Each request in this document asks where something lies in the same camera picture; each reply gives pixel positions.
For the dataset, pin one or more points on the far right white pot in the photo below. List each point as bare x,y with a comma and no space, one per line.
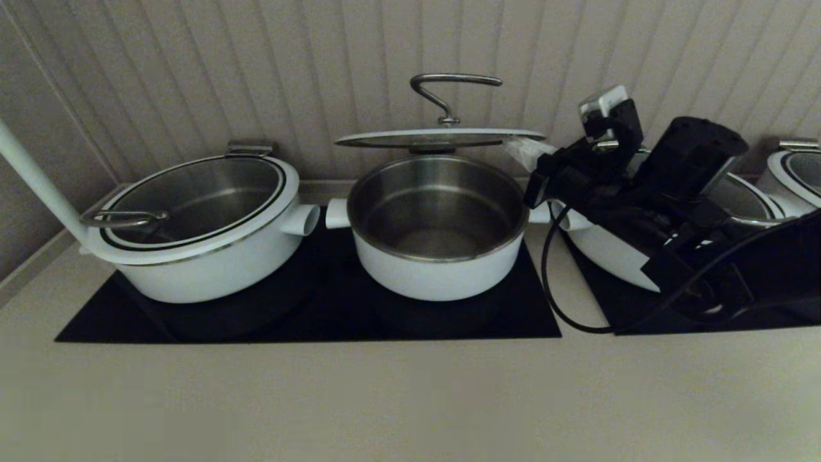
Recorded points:
786,168

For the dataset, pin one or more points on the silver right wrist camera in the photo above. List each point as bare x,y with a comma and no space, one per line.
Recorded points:
603,109

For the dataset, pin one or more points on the wide black glass cooktop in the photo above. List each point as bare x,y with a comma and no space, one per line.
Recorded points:
321,314

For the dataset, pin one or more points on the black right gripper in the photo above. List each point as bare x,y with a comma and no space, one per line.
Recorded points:
590,179

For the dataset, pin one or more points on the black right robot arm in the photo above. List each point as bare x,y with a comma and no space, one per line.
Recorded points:
693,154

